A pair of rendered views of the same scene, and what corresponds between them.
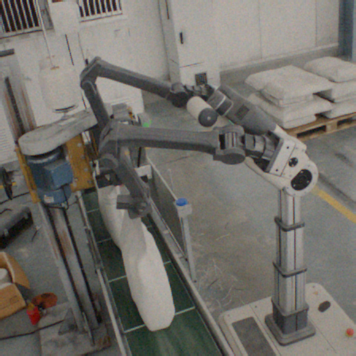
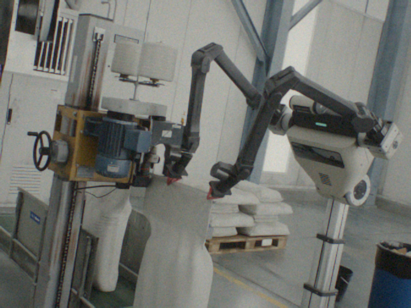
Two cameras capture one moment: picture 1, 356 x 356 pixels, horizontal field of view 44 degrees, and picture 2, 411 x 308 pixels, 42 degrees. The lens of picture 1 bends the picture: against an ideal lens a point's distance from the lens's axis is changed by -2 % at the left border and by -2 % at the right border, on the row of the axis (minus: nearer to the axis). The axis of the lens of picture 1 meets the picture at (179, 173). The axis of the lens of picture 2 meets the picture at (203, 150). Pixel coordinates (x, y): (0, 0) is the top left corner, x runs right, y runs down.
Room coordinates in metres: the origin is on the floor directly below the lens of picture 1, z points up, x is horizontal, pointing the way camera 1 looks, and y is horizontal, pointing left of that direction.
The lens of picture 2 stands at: (-0.42, 1.24, 1.48)
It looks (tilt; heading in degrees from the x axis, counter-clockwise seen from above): 5 degrees down; 335
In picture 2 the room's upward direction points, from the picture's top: 10 degrees clockwise
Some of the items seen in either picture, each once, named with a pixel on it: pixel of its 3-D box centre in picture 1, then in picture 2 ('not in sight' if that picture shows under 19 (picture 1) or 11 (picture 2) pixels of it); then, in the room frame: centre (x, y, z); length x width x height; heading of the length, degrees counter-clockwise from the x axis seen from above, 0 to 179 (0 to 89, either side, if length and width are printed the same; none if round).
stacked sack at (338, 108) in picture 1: (342, 104); (259, 227); (4.60, -1.96, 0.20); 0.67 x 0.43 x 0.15; 105
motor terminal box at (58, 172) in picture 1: (59, 175); (137, 143); (1.75, 0.53, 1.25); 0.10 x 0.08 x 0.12; 130
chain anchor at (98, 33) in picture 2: (5, 74); (99, 35); (1.98, 0.71, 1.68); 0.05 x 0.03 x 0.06; 105
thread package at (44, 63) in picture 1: (54, 73); (127, 58); (2.13, 0.53, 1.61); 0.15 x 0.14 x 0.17; 15
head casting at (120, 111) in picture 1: (114, 135); (151, 142); (2.19, 0.31, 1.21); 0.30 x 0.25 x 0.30; 15
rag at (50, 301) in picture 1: (44, 301); not in sight; (2.32, 1.07, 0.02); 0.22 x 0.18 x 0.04; 15
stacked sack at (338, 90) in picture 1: (342, 83); (262, 206); (4.61, -1.94, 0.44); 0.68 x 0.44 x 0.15; 105
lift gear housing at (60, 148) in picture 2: (20, 179); (57, 151); (2.00, 0.81, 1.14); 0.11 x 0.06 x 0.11; 15
